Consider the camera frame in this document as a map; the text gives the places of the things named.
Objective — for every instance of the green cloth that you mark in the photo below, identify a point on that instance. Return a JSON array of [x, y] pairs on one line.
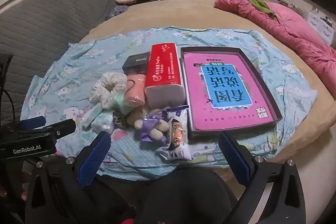
[[258, 3]]

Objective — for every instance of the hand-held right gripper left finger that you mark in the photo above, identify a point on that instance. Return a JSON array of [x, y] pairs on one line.
[[95, 158]]

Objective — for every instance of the pink quilt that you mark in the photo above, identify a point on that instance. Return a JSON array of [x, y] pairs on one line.
[[294, 32]]

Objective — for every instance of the white knitted scrunchie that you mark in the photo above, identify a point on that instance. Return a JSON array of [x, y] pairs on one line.
[[106, 87]]

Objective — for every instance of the leopard print scrunchie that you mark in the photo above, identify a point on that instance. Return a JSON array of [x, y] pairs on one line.
[[120, 119]]

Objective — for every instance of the pink towel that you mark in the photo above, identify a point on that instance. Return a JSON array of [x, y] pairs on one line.
[[135, 91]]

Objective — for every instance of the white drawer cabinet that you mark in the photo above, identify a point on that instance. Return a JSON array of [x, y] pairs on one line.
[[321, 26]]

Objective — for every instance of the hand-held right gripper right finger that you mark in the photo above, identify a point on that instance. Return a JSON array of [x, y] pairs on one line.
[[235, 161]]

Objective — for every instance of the pale blue tissue packet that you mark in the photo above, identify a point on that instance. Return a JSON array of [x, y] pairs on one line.
[[103, 121]]

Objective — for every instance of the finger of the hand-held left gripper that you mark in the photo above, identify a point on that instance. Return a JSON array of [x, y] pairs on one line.
[[61, 127], [32, 122]]

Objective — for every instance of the teddy bear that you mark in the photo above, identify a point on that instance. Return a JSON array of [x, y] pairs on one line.
[[152, 123]]

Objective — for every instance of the pink book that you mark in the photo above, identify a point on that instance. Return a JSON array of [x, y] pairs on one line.
[[210, 74]]

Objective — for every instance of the white snack packet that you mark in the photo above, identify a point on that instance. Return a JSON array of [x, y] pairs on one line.
[[178, 134]]

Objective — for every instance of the small pale green packet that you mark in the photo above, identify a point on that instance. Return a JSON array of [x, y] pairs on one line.
[[90, 115]]

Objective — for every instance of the small black box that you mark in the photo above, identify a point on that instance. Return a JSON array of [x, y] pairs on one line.
[[136, 62]]

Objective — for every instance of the red tissue pack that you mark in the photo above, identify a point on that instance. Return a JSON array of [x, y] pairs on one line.
[[162, 69]]

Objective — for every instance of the grey quilted sofa cover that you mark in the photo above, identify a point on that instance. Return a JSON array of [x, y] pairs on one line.
[[47, 19]]

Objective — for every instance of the dark purple cardboard box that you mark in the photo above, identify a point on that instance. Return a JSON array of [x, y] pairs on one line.
[[265, 98]]

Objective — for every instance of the light blue printed blanket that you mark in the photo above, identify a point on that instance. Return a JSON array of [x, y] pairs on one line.
[[73, 77]]

